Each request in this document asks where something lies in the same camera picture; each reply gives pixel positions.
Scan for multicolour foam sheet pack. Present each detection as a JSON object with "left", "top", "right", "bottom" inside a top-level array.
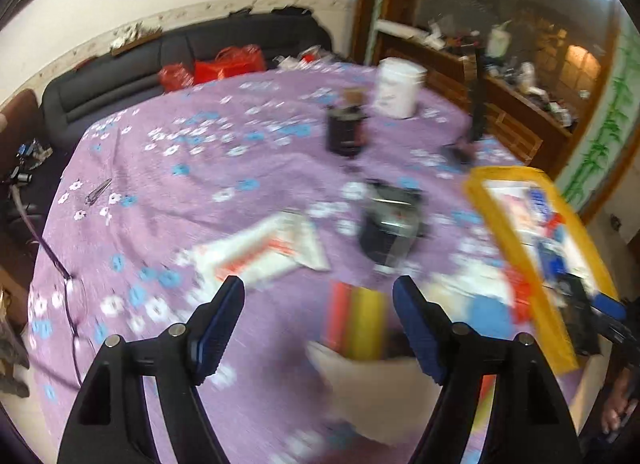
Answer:
[{"left": 324, "top": 280, "right": 390, "bottom": 361}]

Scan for small red plastic bag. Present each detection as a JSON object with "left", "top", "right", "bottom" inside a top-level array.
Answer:
[{"left": 159, "top": 64, "right": 197, "bottom": 93}]

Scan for yellow cardboard box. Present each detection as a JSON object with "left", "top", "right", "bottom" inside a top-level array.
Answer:
[{"left": 464, "top": 165, "right": 622, "bottom": 376}]

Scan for wooden partition frame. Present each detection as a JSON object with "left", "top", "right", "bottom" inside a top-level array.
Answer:
[{"left": 595, "top": 0, "right": 632, "bottom": 110}]

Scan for large red plastic bag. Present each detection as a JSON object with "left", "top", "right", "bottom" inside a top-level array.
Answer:
[{"left": 192, "top": 44, "right": 268, "bottom": 86}]

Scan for red mesh bag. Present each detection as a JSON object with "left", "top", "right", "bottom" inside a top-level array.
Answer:
[{"left": 507, "top": 266, "right": 543, "bottom": 322}]

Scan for white plastic jar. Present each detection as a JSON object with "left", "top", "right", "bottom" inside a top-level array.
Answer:
[{"left": 374, "top": 57, "right": 429, "bottom": 121}]

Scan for person's right hand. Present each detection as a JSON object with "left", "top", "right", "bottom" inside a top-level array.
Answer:
[{"left": 601, "top": 370, "right": 640, "bottom": 438}]

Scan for white plastic jug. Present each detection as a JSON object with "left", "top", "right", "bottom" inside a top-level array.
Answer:
[{"left": 487, "top": 26, "right": 512, "bottom": 59}]

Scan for long white plastic pack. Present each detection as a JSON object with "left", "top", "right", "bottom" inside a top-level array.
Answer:
[{"left": 191, "top": 210, "right": 332, "bottom": 291}]

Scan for brown side table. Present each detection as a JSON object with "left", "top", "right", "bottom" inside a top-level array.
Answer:
[{"left": 0, "top": 89, "right": 56, "bottom": 270}]

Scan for wooden brick pattern cabinet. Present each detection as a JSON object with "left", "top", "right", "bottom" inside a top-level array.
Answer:
[{"left": 372, "top": 19, "right": 576, "bottom": 180}]

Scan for bamboo painted glass panel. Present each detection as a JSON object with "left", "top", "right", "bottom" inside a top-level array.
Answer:
[{"left": 552, "top": 19, "right": 640, "bottom": 217}]

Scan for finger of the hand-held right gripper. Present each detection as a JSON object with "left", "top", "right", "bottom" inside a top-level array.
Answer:
[
  {"left": 590, "top": 293, "right": 640, "bottom": 345},
  {"left": 564, "top": 274, "right": 602, "bottom": 357}
]

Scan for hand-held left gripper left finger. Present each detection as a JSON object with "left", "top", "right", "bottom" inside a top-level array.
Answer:
[{"left": 56, "top": 274, "right": 247, "bottom": 464}]

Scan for black cylindrical motor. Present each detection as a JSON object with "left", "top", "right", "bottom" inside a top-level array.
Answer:
[{"left": 358, "top": 178, "right": 432, "bottom": 270}]

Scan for purple floral tablecloth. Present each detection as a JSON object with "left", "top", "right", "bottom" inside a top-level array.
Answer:
[{"left": 27, "top": 61, "right": 601, "bottom": 464}]

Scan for crumpled red plastic bag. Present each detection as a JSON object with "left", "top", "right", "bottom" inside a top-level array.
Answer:
[{"left": 544, "top": 213, "right": 567, "bottom": 239}]

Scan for eyeglasses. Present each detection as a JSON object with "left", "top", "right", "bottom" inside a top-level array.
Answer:
[{"left": 35, "top": 236, "right": 86, "bottom": 387}]

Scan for small red label motor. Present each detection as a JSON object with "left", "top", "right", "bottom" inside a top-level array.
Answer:
[{"left": 324, "top": 87, "right": 370, "bottom": 156}]

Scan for cluttered wooden sideboard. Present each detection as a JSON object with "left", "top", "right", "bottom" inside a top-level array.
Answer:
[{"left": 420, "top": 19, "right": 576, "bottom": 130}]

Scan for black smartphone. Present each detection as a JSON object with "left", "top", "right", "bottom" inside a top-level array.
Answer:
[{"left": 462, "top": 41, "right": 490, "bottom": 145}]

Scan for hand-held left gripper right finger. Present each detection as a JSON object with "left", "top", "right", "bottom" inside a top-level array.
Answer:
[{"left": 391, "top": 274, "right": 582, "bottom": 464}]

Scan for small gadget clutter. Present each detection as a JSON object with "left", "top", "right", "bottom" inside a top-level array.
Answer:
[{"left": 11, "top": 140, "right": 54, "bottom": 184}]

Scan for metal nail clipper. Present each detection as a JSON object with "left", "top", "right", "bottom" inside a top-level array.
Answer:
[{"left": 84, "top": 178, "right": 114, "bottom": 206}]

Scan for black sofa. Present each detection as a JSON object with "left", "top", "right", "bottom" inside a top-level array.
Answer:
[{"left": 41, "top": 9, "right": 336, "bottom": 155}]

